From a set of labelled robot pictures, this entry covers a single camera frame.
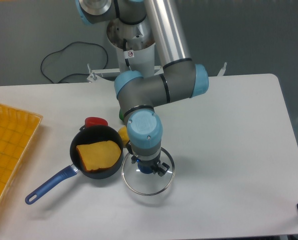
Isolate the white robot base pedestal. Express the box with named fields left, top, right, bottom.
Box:
left=106, top=18, right=161, bottom=78

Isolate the black pot blue handle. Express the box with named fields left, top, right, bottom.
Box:
left=25, top=125, right=124, bottom=205

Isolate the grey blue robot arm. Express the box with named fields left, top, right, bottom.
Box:
left=76, top=0, right=209, bottom=176

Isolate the white left base bracket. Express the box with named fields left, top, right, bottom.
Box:
left=86, top=63, right=120, bottom=83

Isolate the white right table bracket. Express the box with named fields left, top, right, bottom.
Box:
left=217, top=62, right=227, bottom=77

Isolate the red bell pepper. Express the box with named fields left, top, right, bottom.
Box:
left=84, top=116, right=109, bottom=128

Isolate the yellow bell pepper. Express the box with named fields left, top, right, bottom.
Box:
left=118, top=126, right=130, bottom=146

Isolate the glass lid blue knob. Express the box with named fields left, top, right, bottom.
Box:
left=121, top=148, right=175, bottom=197

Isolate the green bell pepper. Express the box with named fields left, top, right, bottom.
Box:
left=118, top=110, right=124, bottom=122

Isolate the yellow toast slice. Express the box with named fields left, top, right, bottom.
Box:
left=76, top=140, right=122, bottom=172

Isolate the yellow plastic basket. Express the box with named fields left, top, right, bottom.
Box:
left=0, top=103, right=43, bottom=203

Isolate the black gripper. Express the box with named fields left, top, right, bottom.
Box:
left=126, top=142, right=170, bottom=177

